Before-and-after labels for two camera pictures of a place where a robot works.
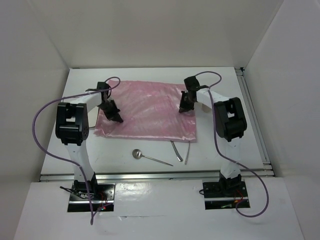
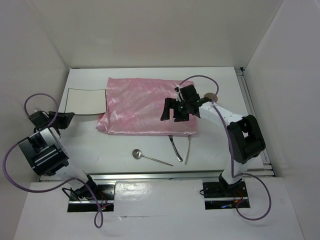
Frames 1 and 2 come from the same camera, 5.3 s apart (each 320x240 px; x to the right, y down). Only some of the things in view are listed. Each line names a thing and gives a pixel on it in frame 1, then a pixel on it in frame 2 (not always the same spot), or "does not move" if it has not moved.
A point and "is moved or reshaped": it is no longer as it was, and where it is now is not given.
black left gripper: x=114 y=115 -> x=65 y=118
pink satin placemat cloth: x=149 y=110 is moved or reshaped
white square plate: x=92 y=116 is moved or reshaped
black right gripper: x=183 y=107 -> x=169 y=103
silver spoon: x=137 y=154 does not move
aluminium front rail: x=184 y=176 does not move
